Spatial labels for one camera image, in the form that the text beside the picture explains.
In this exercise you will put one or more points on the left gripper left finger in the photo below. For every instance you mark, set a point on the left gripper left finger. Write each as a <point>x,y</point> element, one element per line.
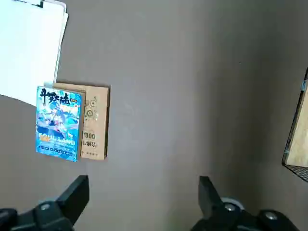
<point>60,204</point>

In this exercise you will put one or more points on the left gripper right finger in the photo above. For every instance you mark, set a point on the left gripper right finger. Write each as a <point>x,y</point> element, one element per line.
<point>216,216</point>

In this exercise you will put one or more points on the blue illustrated book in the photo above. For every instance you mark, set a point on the blue illustrated book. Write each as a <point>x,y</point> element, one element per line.
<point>57,120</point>

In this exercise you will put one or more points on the brown kraft cover book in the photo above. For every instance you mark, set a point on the brown kraft cover book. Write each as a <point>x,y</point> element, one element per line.
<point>96,115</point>

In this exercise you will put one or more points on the white paper clipboard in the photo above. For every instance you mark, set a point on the white paper clipboard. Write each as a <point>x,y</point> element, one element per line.
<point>24,48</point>

